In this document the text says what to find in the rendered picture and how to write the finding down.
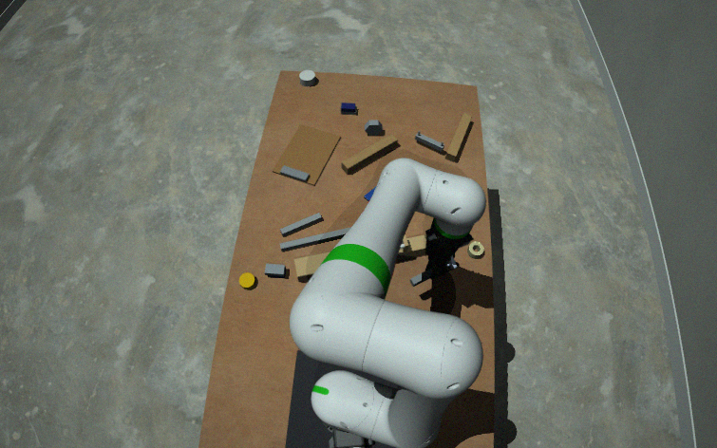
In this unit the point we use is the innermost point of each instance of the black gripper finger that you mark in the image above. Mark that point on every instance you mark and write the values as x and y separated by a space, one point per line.
440 268
432 255

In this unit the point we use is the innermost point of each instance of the white short cylinder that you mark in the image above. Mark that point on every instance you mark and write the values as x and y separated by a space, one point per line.
307 78

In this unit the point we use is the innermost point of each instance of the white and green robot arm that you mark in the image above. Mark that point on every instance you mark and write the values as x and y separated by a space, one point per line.
339 319

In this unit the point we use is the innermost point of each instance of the blue notebook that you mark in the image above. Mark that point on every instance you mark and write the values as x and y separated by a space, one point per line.
369 194

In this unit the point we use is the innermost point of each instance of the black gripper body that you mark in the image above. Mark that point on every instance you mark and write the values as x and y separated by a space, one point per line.
446 253

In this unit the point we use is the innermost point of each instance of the yellow cylinder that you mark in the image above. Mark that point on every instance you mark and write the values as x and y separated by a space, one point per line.
247 280

